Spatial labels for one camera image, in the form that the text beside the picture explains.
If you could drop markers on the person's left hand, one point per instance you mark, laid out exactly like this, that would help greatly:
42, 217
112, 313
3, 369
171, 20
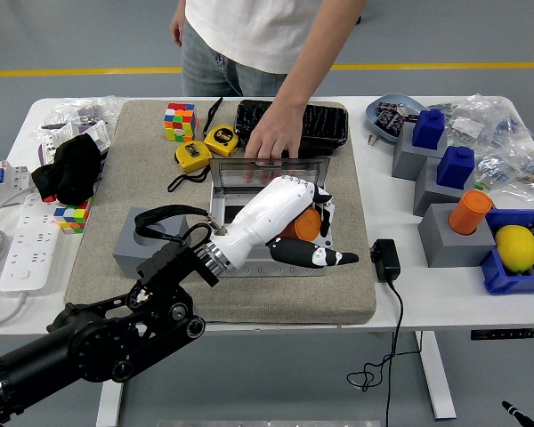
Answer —
276, 133

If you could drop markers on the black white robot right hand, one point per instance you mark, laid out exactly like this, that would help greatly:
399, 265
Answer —
523, 420

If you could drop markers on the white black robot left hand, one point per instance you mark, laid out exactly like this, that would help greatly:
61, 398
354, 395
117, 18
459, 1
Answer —
267, 213

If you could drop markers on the person's right hand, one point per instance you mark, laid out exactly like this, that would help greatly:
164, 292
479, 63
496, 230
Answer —
177, 32

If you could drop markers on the orange cylinder battery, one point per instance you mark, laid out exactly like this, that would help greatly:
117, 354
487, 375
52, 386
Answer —
467, 213
305, 224

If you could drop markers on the grey electrical box clear lid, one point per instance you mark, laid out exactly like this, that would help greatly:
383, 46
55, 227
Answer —
258, 270

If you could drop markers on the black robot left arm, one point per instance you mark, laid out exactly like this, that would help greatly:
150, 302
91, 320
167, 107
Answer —
93, 338

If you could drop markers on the person's right forearm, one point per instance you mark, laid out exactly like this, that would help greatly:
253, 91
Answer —
179, 10

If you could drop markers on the person's left forearm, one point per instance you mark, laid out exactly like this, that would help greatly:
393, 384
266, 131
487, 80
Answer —
316, 66

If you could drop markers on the white purple packaged box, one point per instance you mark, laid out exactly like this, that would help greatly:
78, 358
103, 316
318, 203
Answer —
95, 131

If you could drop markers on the black plastic tray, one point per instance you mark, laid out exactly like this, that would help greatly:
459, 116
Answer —
325, 124

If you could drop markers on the yellow tape measure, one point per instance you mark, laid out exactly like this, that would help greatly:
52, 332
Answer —
220, 140
191, 155

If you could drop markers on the person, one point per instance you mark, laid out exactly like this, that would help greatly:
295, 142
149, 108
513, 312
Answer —
249, 31

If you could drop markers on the grey-brown mat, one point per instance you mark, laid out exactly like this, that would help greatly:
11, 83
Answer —
271, 298

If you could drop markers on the black table control panel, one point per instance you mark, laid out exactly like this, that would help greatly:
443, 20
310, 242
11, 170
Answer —
503, 334

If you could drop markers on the large colourful puzzle cube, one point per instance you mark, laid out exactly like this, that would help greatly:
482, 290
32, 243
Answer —
180, 122

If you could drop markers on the white table leg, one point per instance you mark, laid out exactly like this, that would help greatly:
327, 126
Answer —
109, 405
438, 378

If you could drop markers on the small metal clip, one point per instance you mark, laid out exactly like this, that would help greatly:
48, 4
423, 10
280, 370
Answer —
373, 140

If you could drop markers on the dark snack packet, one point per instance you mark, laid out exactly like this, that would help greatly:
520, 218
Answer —
389, 121
391, 106

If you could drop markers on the clear bag of parts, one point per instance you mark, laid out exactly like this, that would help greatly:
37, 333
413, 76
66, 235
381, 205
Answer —
494, 120
78, 109
516, 171

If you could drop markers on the blue-grey shallow bowl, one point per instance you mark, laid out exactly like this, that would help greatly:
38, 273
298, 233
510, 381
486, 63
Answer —
400, 99

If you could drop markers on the black power adapter plug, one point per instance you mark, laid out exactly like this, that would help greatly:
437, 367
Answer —
387, 262

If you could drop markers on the grey block holder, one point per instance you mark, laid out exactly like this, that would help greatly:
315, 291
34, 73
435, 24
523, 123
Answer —
409, 160
429, 191
124, 249
449, 251

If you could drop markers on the blue plastic bin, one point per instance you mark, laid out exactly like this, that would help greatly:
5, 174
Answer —
498, 278

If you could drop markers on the blue square block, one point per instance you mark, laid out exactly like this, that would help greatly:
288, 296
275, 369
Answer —
456, 169
427, 131

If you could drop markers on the white breaker package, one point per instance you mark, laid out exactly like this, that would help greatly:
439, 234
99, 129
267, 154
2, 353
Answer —
53, 138

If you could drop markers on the black cloth glove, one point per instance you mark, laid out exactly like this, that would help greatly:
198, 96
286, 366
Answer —
71, 169

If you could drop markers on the yellow lemon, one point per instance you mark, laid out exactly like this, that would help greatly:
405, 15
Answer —
516, 247

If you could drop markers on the small colourful puzzle cube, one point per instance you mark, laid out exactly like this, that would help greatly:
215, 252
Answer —
73, 215

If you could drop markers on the white circuit breaker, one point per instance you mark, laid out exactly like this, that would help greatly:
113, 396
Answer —
0, 175

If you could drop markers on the white power strip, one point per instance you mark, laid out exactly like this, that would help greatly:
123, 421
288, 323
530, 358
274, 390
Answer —
26, 249

